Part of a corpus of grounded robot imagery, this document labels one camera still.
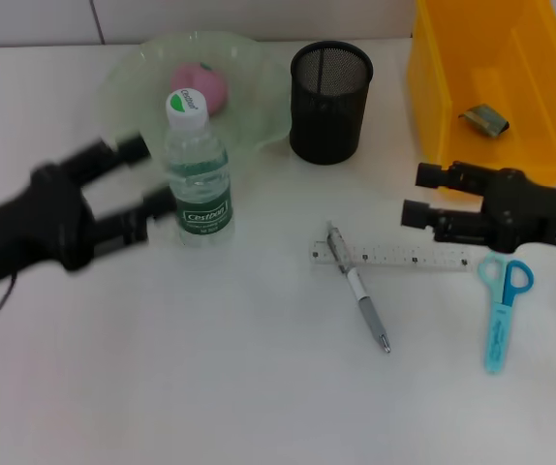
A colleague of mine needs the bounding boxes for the grey and white pen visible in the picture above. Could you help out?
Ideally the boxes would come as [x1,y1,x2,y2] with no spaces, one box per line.
[325,220,392,355]

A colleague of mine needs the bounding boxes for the yellow plastic bin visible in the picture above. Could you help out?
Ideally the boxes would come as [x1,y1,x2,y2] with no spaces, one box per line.
[406,0,556,200]

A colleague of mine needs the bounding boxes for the transparent plastic ruler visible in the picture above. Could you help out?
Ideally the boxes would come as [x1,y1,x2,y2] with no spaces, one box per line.
[309,237,471,272]

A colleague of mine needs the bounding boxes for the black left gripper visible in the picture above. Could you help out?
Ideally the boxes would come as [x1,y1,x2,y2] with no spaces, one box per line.
[0,135,177,297]

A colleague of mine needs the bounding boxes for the pale green glass fruit plate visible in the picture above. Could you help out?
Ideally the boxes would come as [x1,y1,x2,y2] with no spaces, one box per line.
[96,29,293,164]

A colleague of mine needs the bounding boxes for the black mesh pen holder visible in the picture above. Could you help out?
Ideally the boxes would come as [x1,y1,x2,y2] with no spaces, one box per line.
[289,41,374,167]

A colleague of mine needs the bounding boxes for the green plastic wrapper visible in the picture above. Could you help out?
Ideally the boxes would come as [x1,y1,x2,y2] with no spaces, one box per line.
[456,102,511,139]

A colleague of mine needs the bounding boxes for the pink toy peach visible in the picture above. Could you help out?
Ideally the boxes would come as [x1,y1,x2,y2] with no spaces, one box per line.
[169,61,231,118]

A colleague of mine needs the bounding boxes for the clear water bottle green label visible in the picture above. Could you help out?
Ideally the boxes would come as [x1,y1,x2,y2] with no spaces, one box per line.
[163,86,236,249]

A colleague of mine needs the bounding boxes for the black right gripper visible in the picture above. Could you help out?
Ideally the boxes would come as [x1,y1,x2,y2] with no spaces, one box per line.
[399,160,556,255]

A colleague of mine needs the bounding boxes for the teal and blue scissors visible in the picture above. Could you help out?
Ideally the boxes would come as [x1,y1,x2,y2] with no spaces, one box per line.
[477,251,536,375]

